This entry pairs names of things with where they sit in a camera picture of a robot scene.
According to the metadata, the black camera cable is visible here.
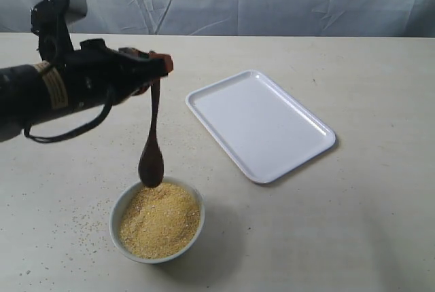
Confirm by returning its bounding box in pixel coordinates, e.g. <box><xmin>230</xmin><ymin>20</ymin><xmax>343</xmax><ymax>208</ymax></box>
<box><xmin>22</xmin><ymin>84</ymin><xmax>115</xmax><ymax>143</ymax></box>

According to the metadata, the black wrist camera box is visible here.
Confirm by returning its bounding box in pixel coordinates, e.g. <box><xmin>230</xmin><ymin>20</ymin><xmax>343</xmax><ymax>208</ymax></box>
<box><xmin>31</xmin><ymin>0</ymin><xmax>88</xmax><ymax>61</ymax></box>

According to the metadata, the brown wooden spoon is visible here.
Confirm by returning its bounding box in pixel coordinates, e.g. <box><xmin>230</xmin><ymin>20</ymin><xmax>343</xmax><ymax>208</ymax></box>
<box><xmin>138</xmin><ymin>81</ymin><xmax>164</xmax><ymax>188</ymax></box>

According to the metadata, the white rectangular plastic tray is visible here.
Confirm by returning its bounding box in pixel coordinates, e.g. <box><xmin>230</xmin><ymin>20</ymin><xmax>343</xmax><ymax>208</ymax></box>
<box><xmin>186</xmin><ymin>70</ymin><xmax>336</xmax><ymax>184</ymax></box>

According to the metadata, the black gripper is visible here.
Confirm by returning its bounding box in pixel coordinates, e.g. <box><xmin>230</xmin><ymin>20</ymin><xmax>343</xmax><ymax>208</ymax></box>
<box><xmin>63</xmin><ymin>39</ymin><xmax>174</xmax><ymax>112</ymax></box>

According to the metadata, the white ceramic bowl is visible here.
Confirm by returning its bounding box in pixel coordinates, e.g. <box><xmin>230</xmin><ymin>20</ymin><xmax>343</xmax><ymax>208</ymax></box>
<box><xmin>109</xmin><ymin>177</ymin><xmax>205</xmax><ymax>264</ymax></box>

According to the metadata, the yellow-brown granular powder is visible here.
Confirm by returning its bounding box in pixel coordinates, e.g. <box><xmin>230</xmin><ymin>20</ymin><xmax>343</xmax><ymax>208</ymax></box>
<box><xmin>118</xmin><ymin>183</ymin><xmax>201</xmax><ymax>260</ymax></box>

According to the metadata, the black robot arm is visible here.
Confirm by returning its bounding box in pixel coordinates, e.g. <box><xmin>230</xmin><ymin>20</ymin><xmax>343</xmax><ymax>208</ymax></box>
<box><xmin>1</xmin><ymin>39</ymin><xmax>173</xmax><ymax>144</ymax></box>

